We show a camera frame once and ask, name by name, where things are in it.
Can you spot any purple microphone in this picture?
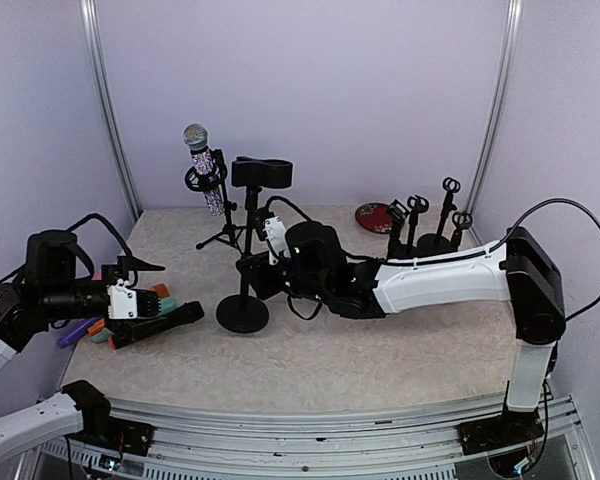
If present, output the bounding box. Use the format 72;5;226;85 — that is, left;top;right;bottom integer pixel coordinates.
56;317;99;349

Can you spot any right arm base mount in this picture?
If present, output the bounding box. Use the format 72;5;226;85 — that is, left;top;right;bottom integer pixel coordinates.
457;410;544;455

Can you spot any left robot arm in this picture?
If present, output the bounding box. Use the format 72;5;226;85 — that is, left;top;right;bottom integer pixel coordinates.
0;230;204;465

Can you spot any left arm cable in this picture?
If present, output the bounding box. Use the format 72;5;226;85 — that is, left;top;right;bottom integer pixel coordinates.
64;212;141;281

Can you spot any red floral plate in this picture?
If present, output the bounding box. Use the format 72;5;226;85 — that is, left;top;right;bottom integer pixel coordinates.
354;202;392;235

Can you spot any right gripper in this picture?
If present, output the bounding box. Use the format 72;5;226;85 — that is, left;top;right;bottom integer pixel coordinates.
236;250;330;305

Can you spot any aluminium front rail frame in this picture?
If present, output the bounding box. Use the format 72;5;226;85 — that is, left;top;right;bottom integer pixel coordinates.
14;389;596;480

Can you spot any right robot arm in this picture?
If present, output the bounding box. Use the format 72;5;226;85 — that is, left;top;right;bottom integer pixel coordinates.
237;218;566;444

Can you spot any black tripod microphone stand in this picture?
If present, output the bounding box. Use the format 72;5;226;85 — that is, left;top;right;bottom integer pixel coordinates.
196;149;246;255

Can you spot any teal head microphone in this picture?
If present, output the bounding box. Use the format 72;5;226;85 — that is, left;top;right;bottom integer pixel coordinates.
88;297;177;344

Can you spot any black short stand orange mic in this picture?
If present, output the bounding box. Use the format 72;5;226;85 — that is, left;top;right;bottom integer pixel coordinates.
450;211;473;251

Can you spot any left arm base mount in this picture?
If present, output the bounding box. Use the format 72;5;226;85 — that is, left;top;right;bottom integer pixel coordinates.
68;401;155;457

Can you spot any left aluminium corner post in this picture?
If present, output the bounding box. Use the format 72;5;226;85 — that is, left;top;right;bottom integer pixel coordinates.
79;0;143;222

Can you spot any black tall round-base stand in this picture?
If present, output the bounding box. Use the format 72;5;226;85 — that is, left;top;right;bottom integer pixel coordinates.
216;156;293;334

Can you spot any rhinestone silver-head microphone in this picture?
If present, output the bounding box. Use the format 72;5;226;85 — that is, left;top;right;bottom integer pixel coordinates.
183;123;224;216

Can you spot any black microphone orange end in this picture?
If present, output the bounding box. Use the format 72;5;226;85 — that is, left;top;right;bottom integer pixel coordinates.
108;301;205;350

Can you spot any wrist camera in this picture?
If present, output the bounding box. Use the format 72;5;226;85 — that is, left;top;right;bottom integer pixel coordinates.
264;216;290;266
107;282;160;320

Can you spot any aluminium corner post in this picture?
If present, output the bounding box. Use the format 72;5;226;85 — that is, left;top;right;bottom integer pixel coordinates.
79;0;143;222
465;0;524;216

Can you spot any right aluminium corner post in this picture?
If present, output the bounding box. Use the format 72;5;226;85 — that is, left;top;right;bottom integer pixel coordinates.
465;0;524;216

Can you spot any black short stand purple mic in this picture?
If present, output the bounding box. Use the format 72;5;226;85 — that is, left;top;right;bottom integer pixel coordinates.
405;195;429;257

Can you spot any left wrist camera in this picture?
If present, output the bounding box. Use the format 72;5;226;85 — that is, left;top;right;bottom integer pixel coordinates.
107;282;160;320

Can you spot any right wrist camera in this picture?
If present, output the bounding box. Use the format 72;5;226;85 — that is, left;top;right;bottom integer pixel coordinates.
264;216;290;266

